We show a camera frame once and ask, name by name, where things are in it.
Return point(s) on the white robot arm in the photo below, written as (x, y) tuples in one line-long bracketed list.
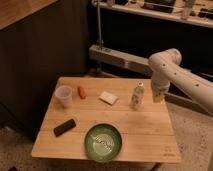
[(166, 70)]

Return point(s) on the clear plastic bottle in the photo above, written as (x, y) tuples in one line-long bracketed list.
[(137, 96)]

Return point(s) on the clear plastic cup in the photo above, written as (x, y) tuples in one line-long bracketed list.
[(64, 94)]

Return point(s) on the green bowl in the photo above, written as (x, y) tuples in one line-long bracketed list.
[(102, 143)]

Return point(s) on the orange carrot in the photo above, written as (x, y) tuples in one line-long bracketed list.
[(81, 92)]

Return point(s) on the black rectangular bar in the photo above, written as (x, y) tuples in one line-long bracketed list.
[(62, 128)]

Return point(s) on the white sponge block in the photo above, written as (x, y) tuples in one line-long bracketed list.
[(107, 97)]

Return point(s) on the dark wooden cabinet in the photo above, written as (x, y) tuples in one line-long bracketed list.
[(34, 53)]

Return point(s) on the metal shelf rack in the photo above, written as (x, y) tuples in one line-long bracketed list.
[(142, 27)]

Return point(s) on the wooden table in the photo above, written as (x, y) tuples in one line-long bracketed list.
[(147, 133)]

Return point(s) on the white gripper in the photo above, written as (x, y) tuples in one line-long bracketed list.
[(159, 94)]

